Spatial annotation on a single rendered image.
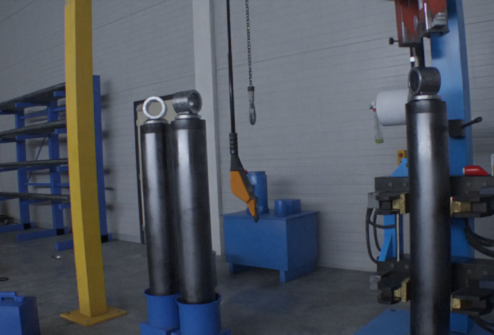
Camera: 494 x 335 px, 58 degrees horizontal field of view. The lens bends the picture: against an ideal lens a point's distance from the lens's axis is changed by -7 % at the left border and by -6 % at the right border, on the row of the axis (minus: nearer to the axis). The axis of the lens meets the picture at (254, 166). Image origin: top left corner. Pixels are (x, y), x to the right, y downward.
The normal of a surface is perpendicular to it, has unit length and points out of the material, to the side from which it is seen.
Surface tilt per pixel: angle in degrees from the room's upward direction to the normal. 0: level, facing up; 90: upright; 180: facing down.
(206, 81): 90
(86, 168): 90
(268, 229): 90
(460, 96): 90
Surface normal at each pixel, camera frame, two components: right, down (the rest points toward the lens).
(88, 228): 0.78, -0.02
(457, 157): -0.62, 0.05
